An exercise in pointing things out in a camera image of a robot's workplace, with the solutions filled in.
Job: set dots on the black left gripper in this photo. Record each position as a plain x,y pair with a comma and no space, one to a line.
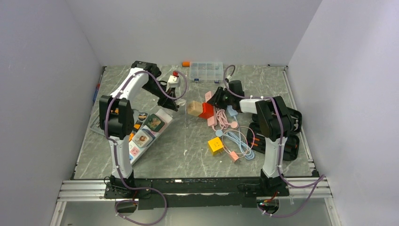
166,102

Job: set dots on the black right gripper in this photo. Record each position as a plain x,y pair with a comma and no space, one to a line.
216,100

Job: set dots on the light blue power strip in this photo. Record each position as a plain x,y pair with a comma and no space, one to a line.
233,113

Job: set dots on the yellow cube socket adapter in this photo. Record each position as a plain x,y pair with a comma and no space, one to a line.
215,146

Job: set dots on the pink cube socket adapter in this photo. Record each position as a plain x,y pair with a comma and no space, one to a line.
234,157

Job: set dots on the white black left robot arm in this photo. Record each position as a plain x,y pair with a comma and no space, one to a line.
117,118

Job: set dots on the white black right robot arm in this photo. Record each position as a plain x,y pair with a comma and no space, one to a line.
271,173

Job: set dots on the red cube socket adapter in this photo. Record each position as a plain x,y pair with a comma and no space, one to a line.
207,111

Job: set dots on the green cube socket adapter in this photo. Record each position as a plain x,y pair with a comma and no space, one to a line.
154,123

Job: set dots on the white cube socket adapter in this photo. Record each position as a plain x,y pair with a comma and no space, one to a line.
143,138

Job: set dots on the clear plastic organizer box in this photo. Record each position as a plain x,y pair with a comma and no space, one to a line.
206,72

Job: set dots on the black tool case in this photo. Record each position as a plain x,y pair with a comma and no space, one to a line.
266,127

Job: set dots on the blue red pen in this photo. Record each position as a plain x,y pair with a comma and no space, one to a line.
97,89

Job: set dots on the white power strip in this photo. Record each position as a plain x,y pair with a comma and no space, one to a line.
134,152

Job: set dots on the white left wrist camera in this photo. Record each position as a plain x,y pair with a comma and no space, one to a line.
173,82

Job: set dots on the orange screwdriver at wall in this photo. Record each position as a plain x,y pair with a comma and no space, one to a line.
186,64

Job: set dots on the black aluminium base frame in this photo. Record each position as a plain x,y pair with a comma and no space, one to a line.
192,192

